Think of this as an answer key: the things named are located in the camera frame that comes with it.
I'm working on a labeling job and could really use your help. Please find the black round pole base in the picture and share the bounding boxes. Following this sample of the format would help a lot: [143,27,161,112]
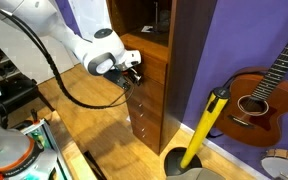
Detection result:
[163,146,203,177]

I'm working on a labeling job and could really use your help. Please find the brown acoustic guitar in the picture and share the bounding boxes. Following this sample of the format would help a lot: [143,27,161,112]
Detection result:
[213,21,288,148]

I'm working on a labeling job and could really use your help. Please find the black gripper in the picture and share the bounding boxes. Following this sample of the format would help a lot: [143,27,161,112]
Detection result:
[104,64,144,88]

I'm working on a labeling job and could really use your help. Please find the yellow pole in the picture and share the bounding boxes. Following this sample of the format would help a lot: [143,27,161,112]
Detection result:
[179,87,231,169]

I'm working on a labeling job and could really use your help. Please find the wooden cabinet drawer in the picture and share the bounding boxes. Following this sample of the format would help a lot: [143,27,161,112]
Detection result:
[135,53,168,86]
[130,116,163,155]

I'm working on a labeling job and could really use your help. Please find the small white black card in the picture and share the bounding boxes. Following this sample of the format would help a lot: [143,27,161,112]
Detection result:
[140,25,156,34]

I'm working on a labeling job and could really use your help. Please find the silver framed robot mount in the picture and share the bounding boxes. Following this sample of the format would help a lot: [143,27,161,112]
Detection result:
[19,119,73,180]

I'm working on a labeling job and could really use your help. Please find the black bench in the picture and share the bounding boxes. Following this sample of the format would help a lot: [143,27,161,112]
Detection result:
[0,77,56,116]

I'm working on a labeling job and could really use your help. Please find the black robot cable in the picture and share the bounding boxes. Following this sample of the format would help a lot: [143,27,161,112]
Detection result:
[0,1,136,109]

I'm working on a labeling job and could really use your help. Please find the brown wooden shelf cabinet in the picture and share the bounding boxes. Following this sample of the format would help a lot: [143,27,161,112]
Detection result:
[105,0,218,156]

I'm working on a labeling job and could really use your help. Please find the thin metal stand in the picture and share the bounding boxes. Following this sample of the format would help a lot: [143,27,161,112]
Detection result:
[153,1,161,33]

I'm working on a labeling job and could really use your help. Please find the banjo with white head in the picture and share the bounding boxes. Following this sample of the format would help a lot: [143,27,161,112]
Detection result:
[260,148,288,180]

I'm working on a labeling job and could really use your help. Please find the grey shelf ornament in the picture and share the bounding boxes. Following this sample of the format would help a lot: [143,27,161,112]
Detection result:
[158,9,172,33]

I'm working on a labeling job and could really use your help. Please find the wooden drawer white sides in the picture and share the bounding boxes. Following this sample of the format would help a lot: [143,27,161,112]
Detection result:
[125,78,167,126]

